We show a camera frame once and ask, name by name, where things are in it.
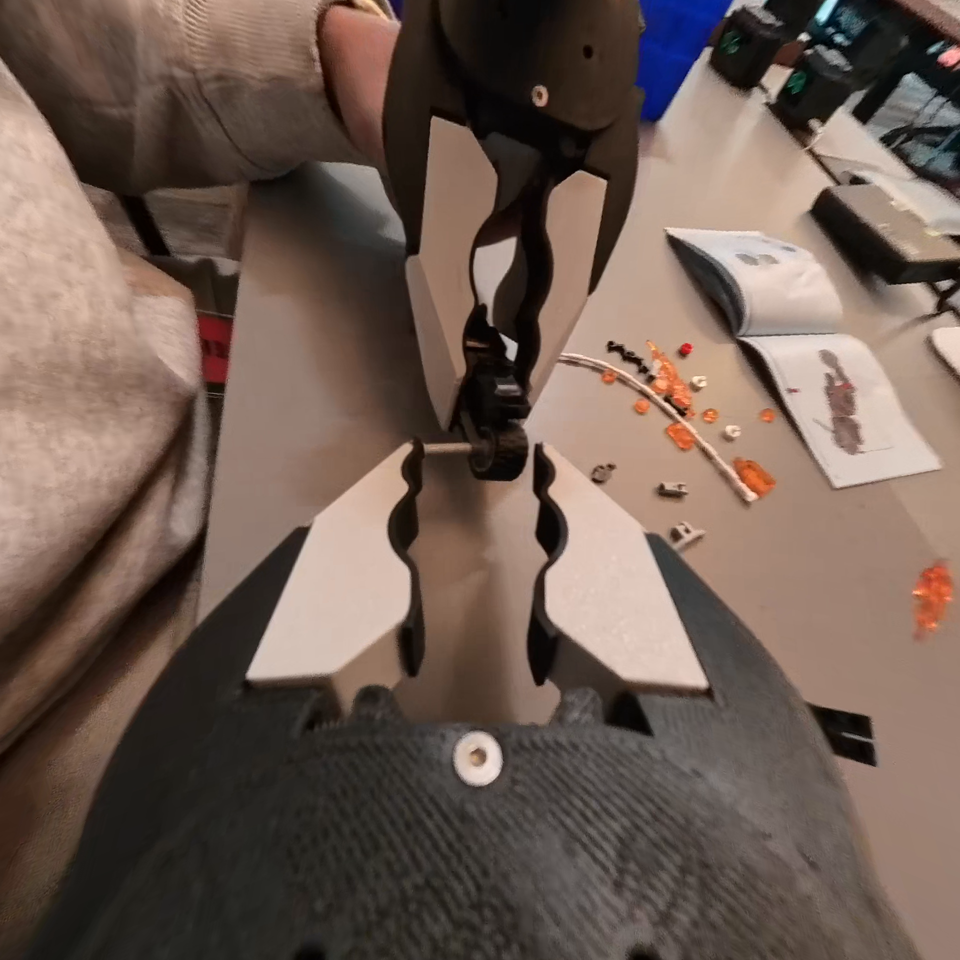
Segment orange lego flame piece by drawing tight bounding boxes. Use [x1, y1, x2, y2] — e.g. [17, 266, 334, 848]
[645, 341, 695, 417]

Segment black lego motorcycle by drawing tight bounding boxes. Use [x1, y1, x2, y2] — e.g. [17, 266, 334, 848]
[450, 303, 530, 451]

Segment black charging case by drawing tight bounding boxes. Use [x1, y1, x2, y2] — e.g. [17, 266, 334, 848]
[708, 6, 789, 91]
[772, 45, 856, 129]

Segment white lego chain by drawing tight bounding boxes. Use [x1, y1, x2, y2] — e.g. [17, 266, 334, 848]
[558, 352, 759, 505]

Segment blue plastic bin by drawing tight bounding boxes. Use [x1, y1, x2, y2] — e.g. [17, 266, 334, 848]
[637, 0, 732, 121]

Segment long orange lego flame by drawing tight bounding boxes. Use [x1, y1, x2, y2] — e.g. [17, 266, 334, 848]
[911, 558, 955, 642]

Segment grey flat pouch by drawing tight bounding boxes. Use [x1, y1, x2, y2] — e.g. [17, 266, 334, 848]
[836, 165, 960, 235]

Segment instruction booklet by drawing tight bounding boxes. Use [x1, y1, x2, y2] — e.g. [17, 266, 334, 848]
[665, 227, 944, 490]

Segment wooden desk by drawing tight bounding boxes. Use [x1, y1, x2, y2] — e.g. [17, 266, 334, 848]
[851, 0, 960, 129]

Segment orange flame minifigure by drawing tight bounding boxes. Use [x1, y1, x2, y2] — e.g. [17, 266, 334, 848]
[810, 703, 879, 766]

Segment black power bank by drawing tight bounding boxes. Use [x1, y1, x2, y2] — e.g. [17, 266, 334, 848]
[810, 183, 960, 286]

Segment person's left hand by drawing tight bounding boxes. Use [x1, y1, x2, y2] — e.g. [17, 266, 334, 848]
[318, 3, 404, 162]

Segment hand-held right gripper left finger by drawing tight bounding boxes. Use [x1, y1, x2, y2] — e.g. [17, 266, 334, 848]
[244, 441, 427, 689]

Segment person's grey sweater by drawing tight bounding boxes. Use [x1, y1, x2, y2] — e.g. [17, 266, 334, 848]
[0, 60, 226, 960]

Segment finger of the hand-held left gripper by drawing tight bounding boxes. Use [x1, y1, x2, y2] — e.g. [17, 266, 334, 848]
[405, 112, 501, 432]
[523, 168, 610, 402]

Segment black lego tire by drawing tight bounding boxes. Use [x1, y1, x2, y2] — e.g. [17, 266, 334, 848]
[468, 427, 530, 481]

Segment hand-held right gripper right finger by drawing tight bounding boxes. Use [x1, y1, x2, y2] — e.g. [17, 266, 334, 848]
[528, 442, 712, 695]

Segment person's left forearm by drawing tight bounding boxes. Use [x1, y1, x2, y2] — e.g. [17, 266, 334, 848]
[0, 0, 391, 196]

